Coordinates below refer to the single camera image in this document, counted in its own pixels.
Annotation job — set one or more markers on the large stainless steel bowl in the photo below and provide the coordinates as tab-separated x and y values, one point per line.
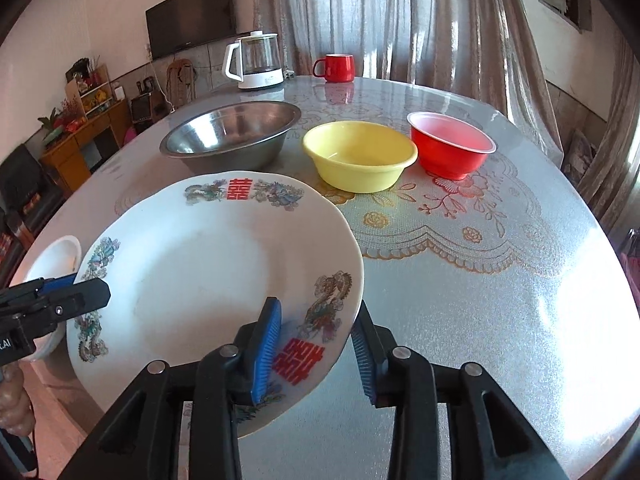
243	136

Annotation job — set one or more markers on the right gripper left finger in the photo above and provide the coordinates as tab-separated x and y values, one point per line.
138	437

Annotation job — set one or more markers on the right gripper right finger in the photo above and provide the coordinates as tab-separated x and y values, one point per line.
489	436

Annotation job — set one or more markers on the red plastic bowl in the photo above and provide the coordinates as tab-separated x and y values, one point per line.
448	147

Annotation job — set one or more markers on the small white rose plate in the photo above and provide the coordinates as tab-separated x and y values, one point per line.
60	258

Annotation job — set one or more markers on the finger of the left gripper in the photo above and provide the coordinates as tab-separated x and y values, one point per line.
35	289
62	304

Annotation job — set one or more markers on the wooden side cabinet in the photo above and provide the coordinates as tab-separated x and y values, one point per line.
94	123

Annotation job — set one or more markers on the side window curtain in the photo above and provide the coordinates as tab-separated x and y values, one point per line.
609	180

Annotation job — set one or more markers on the yellow plastic bowl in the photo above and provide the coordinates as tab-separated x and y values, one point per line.
359	157

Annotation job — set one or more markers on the wooden chair by wall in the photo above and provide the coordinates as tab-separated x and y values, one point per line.
180	82

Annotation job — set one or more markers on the white plate red characters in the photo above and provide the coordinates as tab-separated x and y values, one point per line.
190	265

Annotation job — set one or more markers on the white glass electric kettle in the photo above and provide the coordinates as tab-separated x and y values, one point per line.
253	61

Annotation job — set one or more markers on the person's left hand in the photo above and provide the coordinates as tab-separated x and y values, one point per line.
16	415

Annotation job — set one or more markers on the red ceramic mug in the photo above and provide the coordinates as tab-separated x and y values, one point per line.
336	68

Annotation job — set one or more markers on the beige window curtain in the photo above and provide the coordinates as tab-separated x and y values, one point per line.
482	49

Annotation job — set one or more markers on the black wall television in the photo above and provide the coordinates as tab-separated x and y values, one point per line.
176	25

